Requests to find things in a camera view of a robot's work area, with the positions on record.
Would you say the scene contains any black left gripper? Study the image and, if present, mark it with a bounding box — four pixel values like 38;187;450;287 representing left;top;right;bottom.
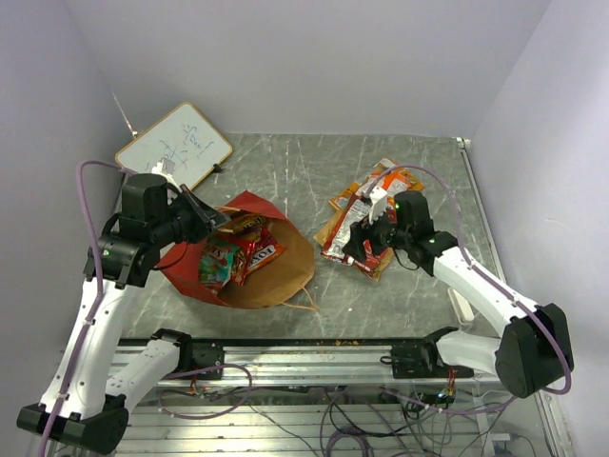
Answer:
151;183;231;248

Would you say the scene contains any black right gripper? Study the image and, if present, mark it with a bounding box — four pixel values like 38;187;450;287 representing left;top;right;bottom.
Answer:
342;202;410;263

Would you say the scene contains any yellow chip bag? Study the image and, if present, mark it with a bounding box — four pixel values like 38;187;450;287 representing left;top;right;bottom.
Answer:
313;209;395;282

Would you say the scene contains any teal candy snack pack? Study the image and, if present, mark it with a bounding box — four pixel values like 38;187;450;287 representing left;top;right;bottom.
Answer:
198;237;239;294

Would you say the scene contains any red foil snack pack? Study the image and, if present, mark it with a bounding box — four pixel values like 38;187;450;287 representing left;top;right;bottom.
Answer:
219;213;286;286

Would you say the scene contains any orange chip bag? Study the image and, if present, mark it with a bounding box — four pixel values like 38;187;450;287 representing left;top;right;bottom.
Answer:
328;157;424;210

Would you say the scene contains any orange cracker snack pack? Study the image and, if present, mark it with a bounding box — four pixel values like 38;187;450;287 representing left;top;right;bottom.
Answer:
356;169;422;198

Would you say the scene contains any red paper bag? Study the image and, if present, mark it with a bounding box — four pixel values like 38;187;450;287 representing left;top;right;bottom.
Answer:
161;191;315;309

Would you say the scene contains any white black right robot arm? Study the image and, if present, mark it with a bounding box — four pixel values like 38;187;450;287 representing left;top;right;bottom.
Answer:
343;187;574;398

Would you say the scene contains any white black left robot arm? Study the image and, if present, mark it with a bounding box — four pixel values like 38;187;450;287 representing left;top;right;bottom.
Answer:
16;173;229;455

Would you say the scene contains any white block on table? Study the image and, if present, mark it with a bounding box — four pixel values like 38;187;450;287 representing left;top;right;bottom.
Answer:
447;288;475;326

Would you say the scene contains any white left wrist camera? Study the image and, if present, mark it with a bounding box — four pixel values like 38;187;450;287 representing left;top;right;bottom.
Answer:
150;158;178;187

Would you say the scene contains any small whiteboard yellow frame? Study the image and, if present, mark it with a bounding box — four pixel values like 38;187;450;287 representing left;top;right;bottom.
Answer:
115;102;233;189

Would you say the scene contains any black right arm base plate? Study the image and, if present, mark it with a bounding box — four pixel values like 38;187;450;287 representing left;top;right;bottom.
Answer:
380;339;475;379

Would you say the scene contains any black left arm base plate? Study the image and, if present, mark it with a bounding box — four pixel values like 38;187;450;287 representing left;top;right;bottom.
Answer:
137;337;226;381

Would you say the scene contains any aluminium rail frame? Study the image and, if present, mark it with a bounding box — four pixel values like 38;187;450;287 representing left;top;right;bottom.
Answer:
28;340;577;457

